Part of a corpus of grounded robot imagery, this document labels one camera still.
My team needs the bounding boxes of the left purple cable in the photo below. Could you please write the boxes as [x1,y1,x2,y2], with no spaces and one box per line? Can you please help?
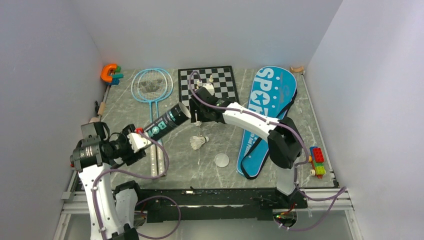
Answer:
[92,130,182,240]

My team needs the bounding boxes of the blue badminton racket left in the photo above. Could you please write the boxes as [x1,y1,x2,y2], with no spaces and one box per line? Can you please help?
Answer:
[131,68,167,180]

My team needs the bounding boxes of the clear plastic tube lid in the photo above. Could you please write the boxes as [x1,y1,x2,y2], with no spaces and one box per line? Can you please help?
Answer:
[214,153,230,168]

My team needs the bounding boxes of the blue racket cover bag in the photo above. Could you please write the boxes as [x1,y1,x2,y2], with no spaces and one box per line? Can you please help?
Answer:
[237,66,297,180]

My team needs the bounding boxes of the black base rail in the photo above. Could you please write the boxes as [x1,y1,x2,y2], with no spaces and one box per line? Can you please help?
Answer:
[134,187,308,223]

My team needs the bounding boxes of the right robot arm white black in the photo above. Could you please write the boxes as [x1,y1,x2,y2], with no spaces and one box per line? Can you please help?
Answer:
[190,86,306,208]

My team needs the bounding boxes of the orange green toy blocks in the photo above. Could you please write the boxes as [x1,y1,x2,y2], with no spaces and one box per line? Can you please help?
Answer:
[100,63,124,86]

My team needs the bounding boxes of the wooden pin toy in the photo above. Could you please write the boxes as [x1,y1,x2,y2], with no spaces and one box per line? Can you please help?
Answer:
[89,101,106,123]

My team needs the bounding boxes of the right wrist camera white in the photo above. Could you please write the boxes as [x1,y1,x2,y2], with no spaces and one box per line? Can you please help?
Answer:
[202,83,215,96]

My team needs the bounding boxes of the black shuttlecock tube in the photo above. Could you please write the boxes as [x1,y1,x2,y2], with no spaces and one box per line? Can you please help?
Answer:
[143,102,191,141]

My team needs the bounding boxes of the colourful toy brick stack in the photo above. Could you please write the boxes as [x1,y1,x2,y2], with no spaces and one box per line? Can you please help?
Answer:
[308,146,327,179]

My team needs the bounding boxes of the white shuttlecock front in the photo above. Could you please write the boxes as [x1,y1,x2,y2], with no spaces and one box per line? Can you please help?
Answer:
[189,136,210,150]

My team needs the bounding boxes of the white shuttlecock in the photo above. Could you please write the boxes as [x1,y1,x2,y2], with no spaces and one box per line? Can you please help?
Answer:
[194,113,202,127]
[189,136,210,150]

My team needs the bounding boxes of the small wooden piece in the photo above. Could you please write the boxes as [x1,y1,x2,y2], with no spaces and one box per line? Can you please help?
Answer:
[289,66,305,74]

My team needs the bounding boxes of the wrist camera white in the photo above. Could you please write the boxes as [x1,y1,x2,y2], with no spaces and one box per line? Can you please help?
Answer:
[202,83,215,96]
[127,132,152,153]

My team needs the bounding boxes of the black white chessboard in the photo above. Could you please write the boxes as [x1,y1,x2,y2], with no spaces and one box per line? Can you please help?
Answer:
[178,65,240,110]

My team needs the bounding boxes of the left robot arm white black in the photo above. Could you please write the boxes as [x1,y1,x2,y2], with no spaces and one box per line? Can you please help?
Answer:
[70,121,146,240]

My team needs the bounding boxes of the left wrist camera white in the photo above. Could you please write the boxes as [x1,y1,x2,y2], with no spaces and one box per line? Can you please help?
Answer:
[127,132,152,153]

